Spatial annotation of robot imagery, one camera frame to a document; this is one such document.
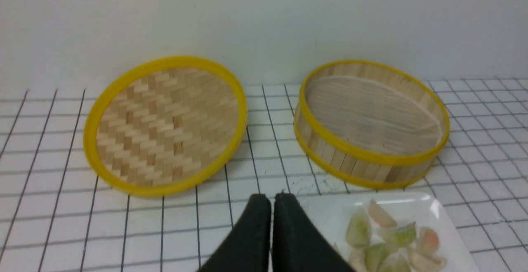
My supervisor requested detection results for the pale dumpling right lower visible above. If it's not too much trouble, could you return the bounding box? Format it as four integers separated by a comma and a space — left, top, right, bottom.
407, 248, 447, 272

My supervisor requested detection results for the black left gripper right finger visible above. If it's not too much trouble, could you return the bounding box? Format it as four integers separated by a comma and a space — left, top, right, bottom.
272, 193, 354, 272

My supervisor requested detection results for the yellow-rimmed bamboo steamer basket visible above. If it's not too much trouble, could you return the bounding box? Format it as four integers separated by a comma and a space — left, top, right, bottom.
293, 60, 450, 189

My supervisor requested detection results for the white rectangular plate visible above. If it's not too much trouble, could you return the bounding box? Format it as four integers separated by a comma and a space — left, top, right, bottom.
299, 192, 478, 272

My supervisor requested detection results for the pale dumpling left middle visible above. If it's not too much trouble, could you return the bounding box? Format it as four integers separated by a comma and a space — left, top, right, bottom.
348, 249, 368, 272

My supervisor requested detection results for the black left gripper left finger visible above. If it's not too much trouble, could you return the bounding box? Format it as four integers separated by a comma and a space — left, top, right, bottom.
199, 194, 271, 272

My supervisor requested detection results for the pale pink dumpling top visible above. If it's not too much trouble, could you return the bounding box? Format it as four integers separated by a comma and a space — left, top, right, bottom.
368, 199, 397, 227

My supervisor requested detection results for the yellow-rimmed woven bamboo lid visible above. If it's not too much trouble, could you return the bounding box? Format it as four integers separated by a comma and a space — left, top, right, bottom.
83, 56, 248, 198

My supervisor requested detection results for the green dumpling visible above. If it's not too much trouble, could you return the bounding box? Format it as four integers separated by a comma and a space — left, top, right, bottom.
332, 243, 341, 255
377, 222, 417, 248
377, 253, 411, 272
345, 208, 372, 249
365, 243, 398, 272

